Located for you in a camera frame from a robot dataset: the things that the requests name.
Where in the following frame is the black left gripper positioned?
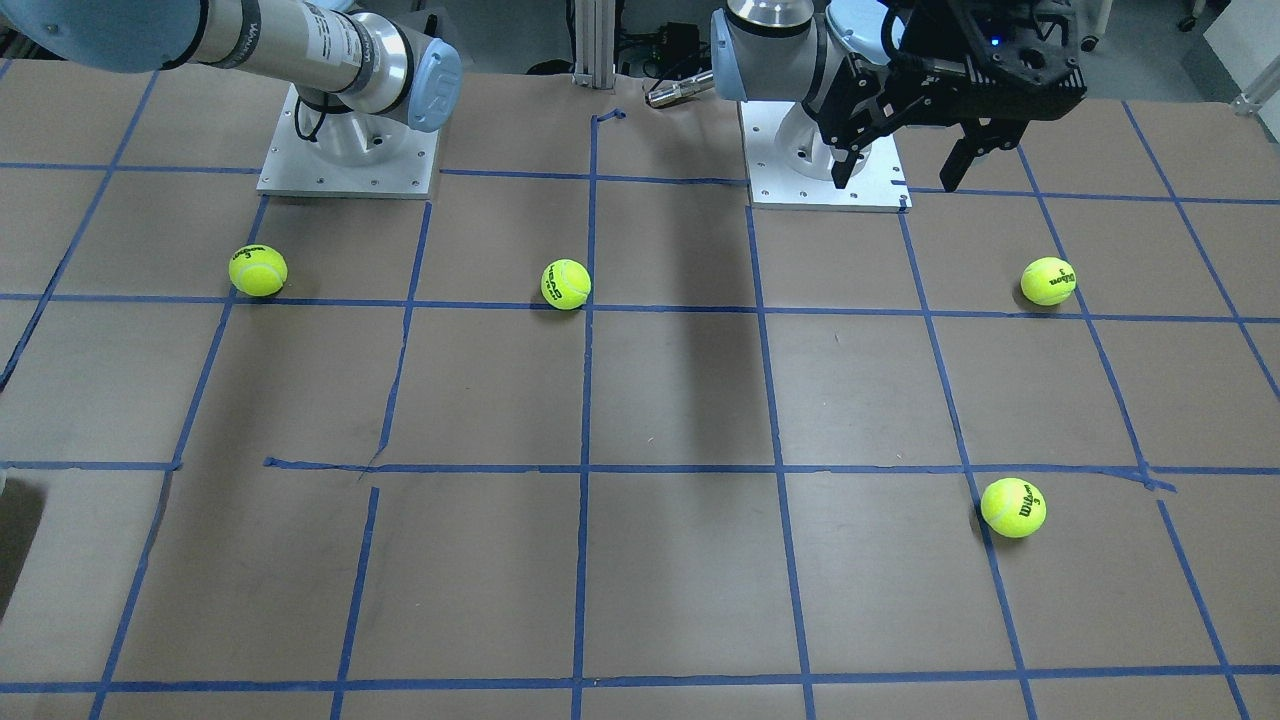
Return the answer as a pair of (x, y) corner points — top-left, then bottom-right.
(806, 1), (1087, 192)

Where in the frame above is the tennis ball near grid cross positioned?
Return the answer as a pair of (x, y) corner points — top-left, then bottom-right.
(979, 477), (1047, 539)

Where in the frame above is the silver metal cylinder tool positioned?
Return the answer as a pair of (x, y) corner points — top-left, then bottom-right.
(644, 70), (716, 109)

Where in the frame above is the centre Head tennis ball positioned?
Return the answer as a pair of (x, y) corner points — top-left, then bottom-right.
(540, 258), (593, 311)

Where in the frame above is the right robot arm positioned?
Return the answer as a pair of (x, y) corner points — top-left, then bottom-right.
(3, 1), (463, 145)

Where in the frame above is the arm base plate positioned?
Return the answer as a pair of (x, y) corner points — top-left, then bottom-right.
(739, 101), (913, 213)
(256, 86), (442, 200)

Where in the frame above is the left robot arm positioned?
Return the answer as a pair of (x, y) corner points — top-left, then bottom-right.
(710, 1), (1087, 192)

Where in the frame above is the aluminium frame post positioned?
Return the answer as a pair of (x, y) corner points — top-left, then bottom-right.
(567, 0), (621, 91)

